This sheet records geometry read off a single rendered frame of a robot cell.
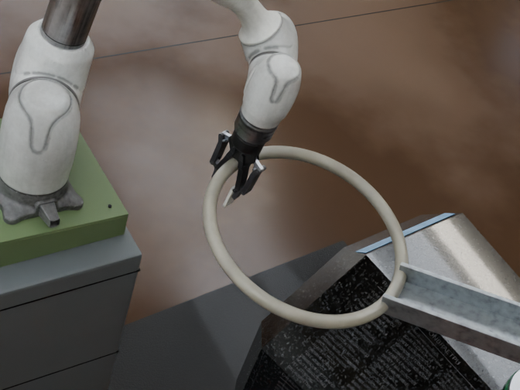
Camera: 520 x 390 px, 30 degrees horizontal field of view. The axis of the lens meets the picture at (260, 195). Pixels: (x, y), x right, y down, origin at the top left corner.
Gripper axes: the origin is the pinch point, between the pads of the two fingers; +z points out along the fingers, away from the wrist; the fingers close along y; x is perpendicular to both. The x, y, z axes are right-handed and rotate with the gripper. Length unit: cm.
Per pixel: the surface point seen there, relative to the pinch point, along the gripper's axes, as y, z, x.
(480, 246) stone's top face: 50, -1, 45
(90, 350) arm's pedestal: 0, 45, -30
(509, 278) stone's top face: 61, -2, 42
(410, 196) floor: 9, 86, 138
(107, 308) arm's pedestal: -0.6, 28.0, -28.4
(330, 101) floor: -44, 91, 152
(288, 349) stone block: 35.3, 22.4, -2.8
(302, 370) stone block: 41.4, 22.2, -4.2
